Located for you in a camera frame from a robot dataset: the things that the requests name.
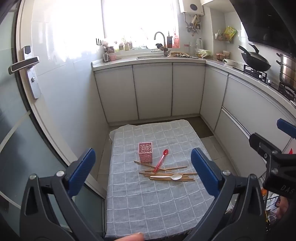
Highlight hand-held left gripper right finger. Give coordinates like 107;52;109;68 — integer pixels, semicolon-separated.
183;148;269;241

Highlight stainless steel pot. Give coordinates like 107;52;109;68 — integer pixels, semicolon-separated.
276;53;296;90

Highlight silver door handle lock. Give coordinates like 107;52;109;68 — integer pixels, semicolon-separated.
9;46;42;100

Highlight yellow green snack packet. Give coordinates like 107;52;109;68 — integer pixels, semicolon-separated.
223;26;237;40

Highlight frosted glass door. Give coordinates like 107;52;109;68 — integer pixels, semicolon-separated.
0;0;107;241

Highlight pink perforated utensil holder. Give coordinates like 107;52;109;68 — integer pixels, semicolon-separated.
138;142;153;164

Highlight pile of wooden chopsticks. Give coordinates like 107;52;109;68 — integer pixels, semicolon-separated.
134;160;197;181

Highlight black gas stove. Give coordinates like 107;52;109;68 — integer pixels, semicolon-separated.
232;65;296;100

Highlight white cabinet drawer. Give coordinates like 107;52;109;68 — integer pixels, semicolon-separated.
222;75;296;149
214;108;292;178

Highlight green vegetable bag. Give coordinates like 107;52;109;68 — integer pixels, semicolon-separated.
195;48;213;58

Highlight person's right hand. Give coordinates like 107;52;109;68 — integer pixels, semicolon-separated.
276;199;290;220

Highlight black wok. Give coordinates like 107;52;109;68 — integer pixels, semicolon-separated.
238;43;271;72

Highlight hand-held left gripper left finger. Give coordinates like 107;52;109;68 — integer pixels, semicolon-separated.
20;148;104;241

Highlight red plastic spoon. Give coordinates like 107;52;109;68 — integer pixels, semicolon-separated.
153;149;169;172

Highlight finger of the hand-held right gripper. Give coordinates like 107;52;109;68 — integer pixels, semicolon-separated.
277;119;296;139
249;133;281;163

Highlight white water heater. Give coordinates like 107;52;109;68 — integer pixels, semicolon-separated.
179;0;204;14

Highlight water heater pipes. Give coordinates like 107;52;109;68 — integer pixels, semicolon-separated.
184;13;203;36

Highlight bright kitchen window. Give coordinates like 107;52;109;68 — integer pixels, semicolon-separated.
102;0;179;49

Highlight wire storage rack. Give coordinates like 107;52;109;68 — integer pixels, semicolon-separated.
261;188;281;224

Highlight black range hood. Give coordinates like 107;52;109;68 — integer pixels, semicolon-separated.
231;0;296;52

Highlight white cabinet door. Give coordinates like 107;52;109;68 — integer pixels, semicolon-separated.
132;63;173;120
171;64;206;116
200;66;229;131
94;65;139;123

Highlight metal wall rack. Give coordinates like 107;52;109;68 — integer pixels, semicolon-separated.
214;30;234;43

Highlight white plastic spoon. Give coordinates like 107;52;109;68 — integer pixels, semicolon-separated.
150;174;183;181

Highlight grey checked tablecloth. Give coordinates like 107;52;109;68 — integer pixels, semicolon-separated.
105;119;216;240

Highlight steel kitchen faucet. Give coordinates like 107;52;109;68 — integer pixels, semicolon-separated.
154;32;171;57

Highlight person's left hand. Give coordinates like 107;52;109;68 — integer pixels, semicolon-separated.
121;232;145;241

